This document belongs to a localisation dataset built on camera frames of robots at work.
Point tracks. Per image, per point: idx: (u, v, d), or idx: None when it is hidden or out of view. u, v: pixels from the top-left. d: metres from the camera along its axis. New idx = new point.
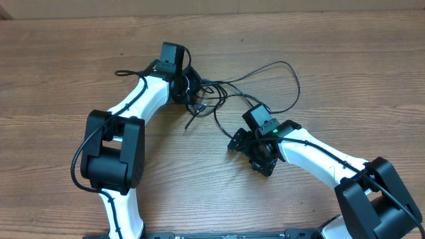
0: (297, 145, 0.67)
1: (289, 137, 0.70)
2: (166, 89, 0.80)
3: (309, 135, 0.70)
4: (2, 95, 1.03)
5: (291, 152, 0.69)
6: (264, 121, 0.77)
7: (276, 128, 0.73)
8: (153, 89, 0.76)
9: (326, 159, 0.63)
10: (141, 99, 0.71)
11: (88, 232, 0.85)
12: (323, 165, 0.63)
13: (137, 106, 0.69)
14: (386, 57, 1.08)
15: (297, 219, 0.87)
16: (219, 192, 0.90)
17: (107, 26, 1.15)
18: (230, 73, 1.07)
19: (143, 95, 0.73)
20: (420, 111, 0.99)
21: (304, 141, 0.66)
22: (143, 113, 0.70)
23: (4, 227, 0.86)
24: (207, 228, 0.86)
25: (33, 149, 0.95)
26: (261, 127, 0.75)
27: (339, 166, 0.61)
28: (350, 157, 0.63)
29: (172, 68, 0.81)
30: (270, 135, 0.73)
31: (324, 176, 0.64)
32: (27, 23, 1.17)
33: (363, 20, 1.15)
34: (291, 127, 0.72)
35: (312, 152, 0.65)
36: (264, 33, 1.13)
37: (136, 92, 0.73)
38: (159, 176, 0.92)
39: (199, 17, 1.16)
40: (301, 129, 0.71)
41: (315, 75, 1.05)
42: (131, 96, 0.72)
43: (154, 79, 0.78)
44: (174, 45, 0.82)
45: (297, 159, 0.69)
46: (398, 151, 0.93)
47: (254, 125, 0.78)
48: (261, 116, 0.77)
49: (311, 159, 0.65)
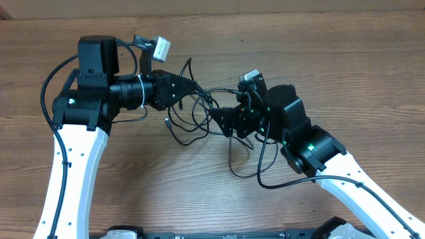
0: (346, 184, 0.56)
1: (330, 164, 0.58)
2: (97, 143, 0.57)
3: (359, 170, 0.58)
4: (2, 95, 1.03)
5: (335, 188, 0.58)
6: (298, 123, 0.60)
7: (313, 143, 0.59)
8: (78, 160, 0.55)
9: (386, 218, 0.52)
10: (68, 188, 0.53)
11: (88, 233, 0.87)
12: (383, 226, 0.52)
13: (67, 203, 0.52)
14: (386, 57, 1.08)
15: (297, 219, 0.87)
16: (219, 192, 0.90)
17: (108, 26, 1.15)
18: (230, 73, 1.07)
19: (68, 180, 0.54)
20: (420, 111, 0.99)
21: (357, 182, 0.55)
22: (72, 227, 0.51)
23: (5, 227, 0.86)
24: (207, 228, 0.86)
25: (33, 149, 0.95)
26: (291, 130, 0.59)
27: (404, 234, 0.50)
28: (416, 220, 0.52)
29: (101, 82, 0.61)
30: (304, 152, 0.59)
31: (377, 236, 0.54)
32: (27, 24, 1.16)
33: (362, 20, 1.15)
34: (331, 145, 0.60)
35: (364, 198, 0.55)
36: (264, 33, 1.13)
37: (58, 178, 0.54)
38: (159, 175, 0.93)
39: (200, 17, 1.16)
40: (345, 156, 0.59)
41: (316, 75, 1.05)
42: (54, 190, 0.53)
43: (78, 109, 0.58)
44: (97, 44, 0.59)
45: (340, 198, 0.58)
46: (398, 151, 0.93)
47: (283, 122, 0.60)
48: (297, 115, 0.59)
49: (365, 211, 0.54)
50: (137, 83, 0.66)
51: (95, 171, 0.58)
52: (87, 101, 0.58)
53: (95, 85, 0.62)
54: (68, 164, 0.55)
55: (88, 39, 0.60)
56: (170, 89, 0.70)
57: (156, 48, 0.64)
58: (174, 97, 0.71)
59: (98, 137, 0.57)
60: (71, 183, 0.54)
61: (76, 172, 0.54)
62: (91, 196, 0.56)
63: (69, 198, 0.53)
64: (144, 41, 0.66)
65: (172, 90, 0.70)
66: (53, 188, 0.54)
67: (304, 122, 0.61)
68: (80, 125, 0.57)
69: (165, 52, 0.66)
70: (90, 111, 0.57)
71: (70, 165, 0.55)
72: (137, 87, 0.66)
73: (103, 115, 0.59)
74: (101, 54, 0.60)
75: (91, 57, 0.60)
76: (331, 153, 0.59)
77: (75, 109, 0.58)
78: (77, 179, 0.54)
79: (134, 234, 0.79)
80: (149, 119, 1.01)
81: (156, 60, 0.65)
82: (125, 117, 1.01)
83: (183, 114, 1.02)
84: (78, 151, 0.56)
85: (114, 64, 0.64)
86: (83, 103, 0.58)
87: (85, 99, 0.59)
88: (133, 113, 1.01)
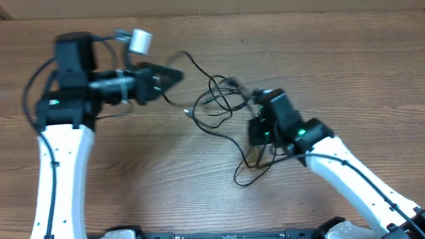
0: (332, 162, 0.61)
1: (319, 146, 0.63)
2: (84, 139, 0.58)
3: (344, 149, 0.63)
4: (2, 95, 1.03)
5: (321, 167, 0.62)
6: (287, 112, 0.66)
7: (303, 127, 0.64)
8: (66, 159, 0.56)
9: (368, 192, 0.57)
10: (59, 188, 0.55)
11: (89, 232, 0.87)
12: (366, 200, 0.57)
13: (60, 202, 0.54)
14: (386, 57, 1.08)
15: (297, 219, 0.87)
16: (218, 192, 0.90)
17: (108, 27, 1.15)
18: (229, 73, 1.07)
19: (58, 179, 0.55)
20: (420, 111, 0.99)
21: (342, 160, 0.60)
22: (67, 224, 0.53)
23: (6, 227, 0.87)
24: (207, 228, 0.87)
25: (33, 149, 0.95)
26: (280, 120, 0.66)
27: (384, 206, 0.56)
28: (396, 194, 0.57)
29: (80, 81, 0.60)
30: (294, 136, 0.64)
31: (360, 209, 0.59)
32: (26, 23, 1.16)
33: (363, 20, 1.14)
34: (319, 129, 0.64)
35: (348, 176, 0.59)
36: (264, 33, 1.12)
37: (47, 179, 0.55)
38: (159, 175, 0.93)
39: (199, 17, 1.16)
40: (333, 139, 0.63)
41: (316, 75, 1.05)
42: (44, 191, 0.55)
43: (59, 109, 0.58)
44: (72, 43, 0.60)
45: (327, 176, 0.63)
46: (398, 151, 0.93)
47: (273, 115, 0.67)
48: (285, 104, 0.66)
49: (350, 187, 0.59)
50: (115, 78, 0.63)
51: (84, 168, 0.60)
52: (68, 100, 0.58)
53: (76, 85, 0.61)
54: (56, 163, 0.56)
55: (65, 38, 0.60)
56: (155, 83, 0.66)
57: (133, 39, 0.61)
58: (158, 91, 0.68)
59: (84, 135, 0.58)
60: (61, 182, 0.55)
61: (65, 170, 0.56)
62: (82, 192, 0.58)
63: (60, 197, 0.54)
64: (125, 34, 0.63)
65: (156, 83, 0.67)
66: (43, 189, 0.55)
67: (292, 112, 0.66)
68: (63, 125, 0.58)
69: (143, 45, 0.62)
70: (73, 110, 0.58)
71: (58, 164, 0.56)
72: (117, 83, 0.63)
73: (85, 112, 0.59)
74: (78, 52, 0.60)
75: (70, 57, 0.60)
76: (321, 137, 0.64)
77: (56, 109, 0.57)
78: (68, 177, 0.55)
79: (132, 232, 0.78)
80: (149, 119, 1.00)
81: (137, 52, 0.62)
82: (125, 116, 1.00)
83: (183, 113, 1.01)
84: (64, 149, 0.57)
85: (89, 60, 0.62)
86: (64, 103, 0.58)
87: (67, 99, 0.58)
88: (133, 113, 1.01)
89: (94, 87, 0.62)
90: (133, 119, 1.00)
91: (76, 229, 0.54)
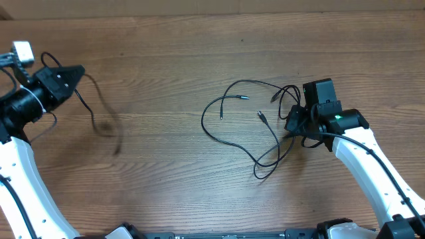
0: (357, 149, 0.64)
1: (349, 133, 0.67)
2: (19, 149, 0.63)
3: (374, 142, 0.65)
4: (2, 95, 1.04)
5: (346, 152, 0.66)
6: (327, 99, 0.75)
7: (339, 114, 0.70)
8: (14, 171, 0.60)
9: (385, 182, 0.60)
10: (22, 198, 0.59)
11: (88, 232, 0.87)
12: (380, 189, 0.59)
13: (30, 208, 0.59)
14: (385, 57, 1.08)
15: (297, 219, 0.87)
16: (219, 192, 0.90)
17: (108, 27, 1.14)
18: (230, 73, 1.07)
19: (18, 193, 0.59)
20: (420, 111, 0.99)
21: (367, 149, 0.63)
22: (44, 220, 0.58)
23: (5, 227, 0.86)
24: (207, 228, 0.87)
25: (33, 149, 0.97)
26: (320, 105, 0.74)
27: (396, 198, 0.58)
28: (412, 192, 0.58)
29: None
30: (329, 118, 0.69)
31: (372, 196, 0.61)
32: (26, 23, 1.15)
33: (363, 20, 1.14)
34: (356, 117, 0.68)
35: (370, 164, 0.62)
36: (264, 32, 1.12)
37: (4, 196, 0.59)
38: (159, 175, 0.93)
39: (199, 17, 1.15)
40: (366, 130, 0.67)
41: (315, 75, 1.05)
42: (9, 208, 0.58)
43: None
44: None
45: (349, 162, 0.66)
46: (398, 151, 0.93)
47: (316, 99, 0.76)
48: (328, 91, 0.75)
49: (368, 174, 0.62)
50: (23, 93, 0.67)
51: (36, 172, 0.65)
52: None
53: None
54: (6, 178, 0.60)
55: None
56: (59, 81, 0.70)
57: (17, 51, 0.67)
58: (68, 87, 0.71)
59: (18, 143, 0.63)
60: (20, 192, 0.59)
61: (18, 181, 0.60)
62: (46, 192, 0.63)
63: (26, 204, 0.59)
64: (5, 56, 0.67)
65: (62, 81, 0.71)
66: (6, 206, 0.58)
67: (334, 101, 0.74)
68: None
69: (29, 52, 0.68)
70: None
71: (8, 179, 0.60)
72: (28, 96, 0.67)
73: (8, 127, 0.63)
74: None
75: None
76: (355, 125, 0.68)
77: None
78: (24, 185, 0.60)
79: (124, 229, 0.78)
80: (149, 119, 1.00)
81: (26, 62, 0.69)
82: (125, 117, 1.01)
83: (183, 113, 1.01)
84: (8, 164, 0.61)
85: None
86: None
87: None
88: (133, 113, 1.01)
89: (6, 107, 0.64)
90: (133, 119, 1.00)
91: (56, 220, 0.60)
